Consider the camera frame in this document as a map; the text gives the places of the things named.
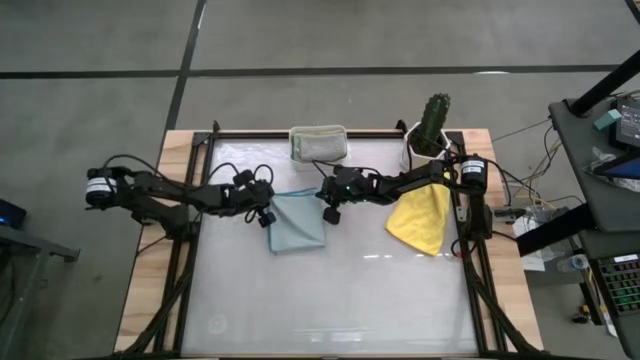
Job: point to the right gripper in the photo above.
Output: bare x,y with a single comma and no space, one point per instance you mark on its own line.
331,216

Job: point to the yellow microfiber towel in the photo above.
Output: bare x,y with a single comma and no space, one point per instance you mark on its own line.
420,220

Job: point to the yellow black tool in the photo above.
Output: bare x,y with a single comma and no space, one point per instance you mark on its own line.
582,316

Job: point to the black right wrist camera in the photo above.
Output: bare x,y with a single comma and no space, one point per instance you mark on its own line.
336,192

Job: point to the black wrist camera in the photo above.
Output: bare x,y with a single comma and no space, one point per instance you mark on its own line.
336,192
260,192

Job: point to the clear plastic bottle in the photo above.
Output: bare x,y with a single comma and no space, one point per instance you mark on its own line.
575,262

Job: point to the small teal box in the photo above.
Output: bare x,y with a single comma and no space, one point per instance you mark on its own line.
607,120

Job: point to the grey side cart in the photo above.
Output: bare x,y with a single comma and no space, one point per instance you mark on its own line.
580,165

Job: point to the black crossbeam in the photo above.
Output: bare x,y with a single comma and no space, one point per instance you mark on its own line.
550,232

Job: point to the black tablet screen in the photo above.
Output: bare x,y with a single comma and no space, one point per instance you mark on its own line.
629,125

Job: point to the green microfiber towel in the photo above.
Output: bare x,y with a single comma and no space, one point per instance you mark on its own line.
317,130

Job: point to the black stand pole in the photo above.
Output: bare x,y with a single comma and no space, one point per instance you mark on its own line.
605,85

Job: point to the green cactus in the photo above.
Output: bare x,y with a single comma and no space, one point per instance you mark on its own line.
434,120

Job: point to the white glossy table mat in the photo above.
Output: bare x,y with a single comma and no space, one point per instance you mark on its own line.
310,310

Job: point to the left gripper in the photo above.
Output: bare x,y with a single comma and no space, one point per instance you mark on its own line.
243,177

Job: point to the blue screen tablet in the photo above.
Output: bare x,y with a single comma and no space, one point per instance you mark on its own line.
625,169

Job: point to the white paper sheet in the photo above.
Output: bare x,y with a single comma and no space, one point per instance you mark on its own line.
532,260

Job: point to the black device with blue light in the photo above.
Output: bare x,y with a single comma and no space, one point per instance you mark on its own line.
10,215

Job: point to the white plastic bin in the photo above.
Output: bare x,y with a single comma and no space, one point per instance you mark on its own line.
320,166

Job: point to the grey metal stand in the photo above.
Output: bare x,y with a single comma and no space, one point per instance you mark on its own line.
30,240

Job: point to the laptop with backlit keyboard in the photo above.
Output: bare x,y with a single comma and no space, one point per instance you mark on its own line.
622,285

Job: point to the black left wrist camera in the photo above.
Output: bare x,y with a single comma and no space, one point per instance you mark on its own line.
260,192

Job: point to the clear plastic bag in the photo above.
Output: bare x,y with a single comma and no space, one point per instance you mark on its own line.
602,160

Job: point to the light blue microfiber towel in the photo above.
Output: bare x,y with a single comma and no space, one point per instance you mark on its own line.
297,225

